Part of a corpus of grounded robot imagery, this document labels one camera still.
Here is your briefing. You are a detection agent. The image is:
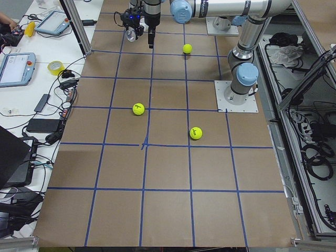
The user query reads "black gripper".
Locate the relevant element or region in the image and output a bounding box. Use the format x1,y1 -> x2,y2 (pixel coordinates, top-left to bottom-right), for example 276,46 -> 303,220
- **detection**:
121,7 -> 155,49

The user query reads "clear Wilson tennis ball can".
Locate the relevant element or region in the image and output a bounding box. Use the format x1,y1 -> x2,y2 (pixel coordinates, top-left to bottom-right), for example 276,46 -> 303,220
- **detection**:
125,27 -> 137,42

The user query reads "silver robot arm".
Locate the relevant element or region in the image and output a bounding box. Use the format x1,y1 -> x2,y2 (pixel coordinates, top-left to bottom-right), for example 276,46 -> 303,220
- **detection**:
119,0 -> 291,105
129,0 -> 165,7

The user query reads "yellow tennis ball far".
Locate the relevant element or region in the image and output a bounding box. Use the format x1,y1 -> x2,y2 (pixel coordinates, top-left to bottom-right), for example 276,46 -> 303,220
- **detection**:
182,44 -> 193,55

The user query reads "yellow Wilson tennis ball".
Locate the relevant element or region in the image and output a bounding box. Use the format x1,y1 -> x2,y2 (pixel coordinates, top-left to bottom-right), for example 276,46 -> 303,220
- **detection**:
132,103 -> 145,116

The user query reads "yellow tennis ball near base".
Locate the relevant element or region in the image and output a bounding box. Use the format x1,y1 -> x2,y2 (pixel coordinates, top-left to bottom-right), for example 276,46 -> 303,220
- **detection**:
189,127 -> 203,140

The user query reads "teach pendant far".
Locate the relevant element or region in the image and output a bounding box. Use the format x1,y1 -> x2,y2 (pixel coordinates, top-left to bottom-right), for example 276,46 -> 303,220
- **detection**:
35,10 -> 70,36

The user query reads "teach pendant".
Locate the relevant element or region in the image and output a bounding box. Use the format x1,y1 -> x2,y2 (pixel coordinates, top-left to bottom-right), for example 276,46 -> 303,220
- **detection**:
35,10 -> 70,36
1,52 -> 36,88

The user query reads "yellow tape roll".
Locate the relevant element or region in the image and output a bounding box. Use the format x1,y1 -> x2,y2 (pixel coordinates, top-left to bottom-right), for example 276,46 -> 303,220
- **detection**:
47,60 -> 65,76

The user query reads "grey usb hub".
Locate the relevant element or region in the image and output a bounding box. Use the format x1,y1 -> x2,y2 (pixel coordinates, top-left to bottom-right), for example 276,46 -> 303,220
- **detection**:
34,93 -> 50,112

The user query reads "crumpled white cloth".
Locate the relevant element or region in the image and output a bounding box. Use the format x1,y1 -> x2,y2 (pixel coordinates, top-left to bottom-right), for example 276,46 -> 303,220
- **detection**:
270,45 -> 303,68

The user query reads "teach pendant near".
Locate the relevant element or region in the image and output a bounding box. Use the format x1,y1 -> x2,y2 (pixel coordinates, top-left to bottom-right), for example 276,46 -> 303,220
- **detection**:
1,52 -> 36,88

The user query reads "black power brick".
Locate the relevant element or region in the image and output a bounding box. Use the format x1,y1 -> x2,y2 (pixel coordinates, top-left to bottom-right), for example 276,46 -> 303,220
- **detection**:
26,119 -> 60,133

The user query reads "black laptop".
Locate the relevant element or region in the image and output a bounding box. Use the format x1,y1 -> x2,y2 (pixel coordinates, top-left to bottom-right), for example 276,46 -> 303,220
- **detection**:
1,128 -> 37,188

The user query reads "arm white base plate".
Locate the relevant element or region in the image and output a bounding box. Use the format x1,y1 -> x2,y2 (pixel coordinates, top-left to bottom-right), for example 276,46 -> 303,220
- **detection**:
206,17 -> 239,37
214,80 -> 258,113

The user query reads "aluminium frame post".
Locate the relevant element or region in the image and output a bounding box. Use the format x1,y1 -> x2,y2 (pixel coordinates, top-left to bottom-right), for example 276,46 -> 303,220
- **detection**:
60,0 -> 92,57

